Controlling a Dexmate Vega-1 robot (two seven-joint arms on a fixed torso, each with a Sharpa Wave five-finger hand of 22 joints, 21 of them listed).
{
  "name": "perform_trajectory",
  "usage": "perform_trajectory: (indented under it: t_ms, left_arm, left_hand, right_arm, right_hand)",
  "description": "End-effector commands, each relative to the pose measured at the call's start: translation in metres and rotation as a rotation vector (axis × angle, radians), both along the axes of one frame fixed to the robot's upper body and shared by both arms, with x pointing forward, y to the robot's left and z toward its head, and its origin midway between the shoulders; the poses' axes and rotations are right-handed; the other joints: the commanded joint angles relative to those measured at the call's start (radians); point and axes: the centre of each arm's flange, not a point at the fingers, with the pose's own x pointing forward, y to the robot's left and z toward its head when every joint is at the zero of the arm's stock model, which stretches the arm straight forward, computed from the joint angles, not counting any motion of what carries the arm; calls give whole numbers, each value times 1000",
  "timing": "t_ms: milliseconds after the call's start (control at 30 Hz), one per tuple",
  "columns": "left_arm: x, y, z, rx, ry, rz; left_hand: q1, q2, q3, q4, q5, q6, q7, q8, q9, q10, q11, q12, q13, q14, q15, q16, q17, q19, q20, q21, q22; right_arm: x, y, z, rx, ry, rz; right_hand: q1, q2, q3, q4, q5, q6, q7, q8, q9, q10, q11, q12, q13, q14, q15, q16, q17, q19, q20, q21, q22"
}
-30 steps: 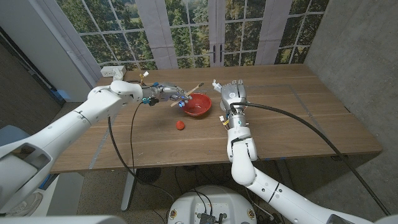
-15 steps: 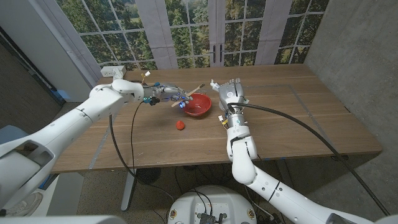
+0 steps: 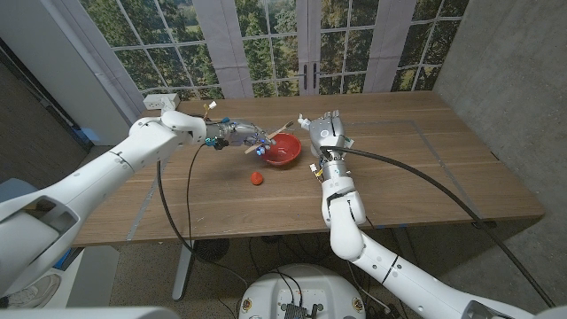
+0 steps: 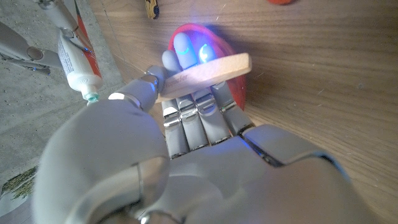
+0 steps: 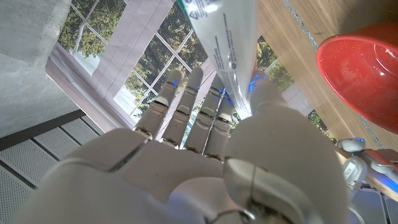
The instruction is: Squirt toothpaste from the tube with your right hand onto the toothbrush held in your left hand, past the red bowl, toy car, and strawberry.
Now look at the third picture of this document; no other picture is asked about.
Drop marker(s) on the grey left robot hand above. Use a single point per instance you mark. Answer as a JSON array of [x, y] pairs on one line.
[[239, 132]]

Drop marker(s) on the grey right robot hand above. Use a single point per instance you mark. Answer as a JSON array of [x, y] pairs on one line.
[[325, 130]]

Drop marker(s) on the white toothpaste tube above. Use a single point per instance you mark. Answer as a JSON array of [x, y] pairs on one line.
[[303, 122]]

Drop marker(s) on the wooden toothbrush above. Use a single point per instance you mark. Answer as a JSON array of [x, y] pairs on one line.
[[280, 129]]

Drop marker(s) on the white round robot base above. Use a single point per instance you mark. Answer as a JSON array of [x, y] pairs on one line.
[[301, 288]]

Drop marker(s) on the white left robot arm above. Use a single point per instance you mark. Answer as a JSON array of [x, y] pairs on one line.
[[102, 177]]

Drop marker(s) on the red bowl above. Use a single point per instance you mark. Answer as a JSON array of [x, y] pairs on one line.
[[285, 150]]

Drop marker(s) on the red toy strawberry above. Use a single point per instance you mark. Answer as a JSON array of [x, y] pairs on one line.
[[256, 178]]

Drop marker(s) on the crumpled white tissue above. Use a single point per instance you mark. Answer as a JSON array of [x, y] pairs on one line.
[[169, 105]]

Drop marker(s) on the white power strip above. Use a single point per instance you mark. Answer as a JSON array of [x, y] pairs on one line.
[[153, 102]]

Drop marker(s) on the printed window backdrop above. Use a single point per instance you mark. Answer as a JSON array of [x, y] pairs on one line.
[[266, 44]]

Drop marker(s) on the black round floor fan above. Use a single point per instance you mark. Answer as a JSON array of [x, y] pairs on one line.
[[211, 250]]

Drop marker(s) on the white table leg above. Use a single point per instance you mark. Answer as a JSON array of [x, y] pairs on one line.
[[182, 270]]

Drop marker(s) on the blue chair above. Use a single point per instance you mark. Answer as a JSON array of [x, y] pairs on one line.
[[11, 190]]

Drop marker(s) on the white sneaker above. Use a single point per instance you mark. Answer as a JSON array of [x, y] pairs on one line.
[[33, 292]]

